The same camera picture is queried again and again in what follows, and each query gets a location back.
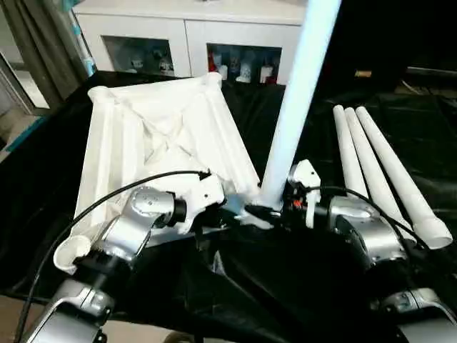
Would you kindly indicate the white plastic table leg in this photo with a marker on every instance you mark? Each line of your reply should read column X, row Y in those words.
column 300, row 82
column 367, row 164
column 396, row 168
column 346, row 150

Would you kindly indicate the white plastic table top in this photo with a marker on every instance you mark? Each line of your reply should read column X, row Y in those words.
column 118, row 121

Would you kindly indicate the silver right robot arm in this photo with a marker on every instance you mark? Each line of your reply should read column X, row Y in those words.
column 375, row 232

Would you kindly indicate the black mat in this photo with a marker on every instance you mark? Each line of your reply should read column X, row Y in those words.
column 285, row 286

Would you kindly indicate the dark robot body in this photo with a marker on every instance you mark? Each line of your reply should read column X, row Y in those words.
column 182, row 337

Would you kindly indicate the black cabinet gold label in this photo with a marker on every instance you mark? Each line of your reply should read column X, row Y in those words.
column 364, row 35

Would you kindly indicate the white glass-door cabinet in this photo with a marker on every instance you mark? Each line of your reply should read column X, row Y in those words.
column 189, row 30

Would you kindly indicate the grey curtain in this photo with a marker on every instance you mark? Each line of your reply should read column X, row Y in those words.
column 46, row 46

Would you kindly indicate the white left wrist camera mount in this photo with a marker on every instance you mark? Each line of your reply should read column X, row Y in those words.
column 205, row 196

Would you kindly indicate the grey door frame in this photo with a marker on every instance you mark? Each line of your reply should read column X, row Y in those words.
column 18, row 89

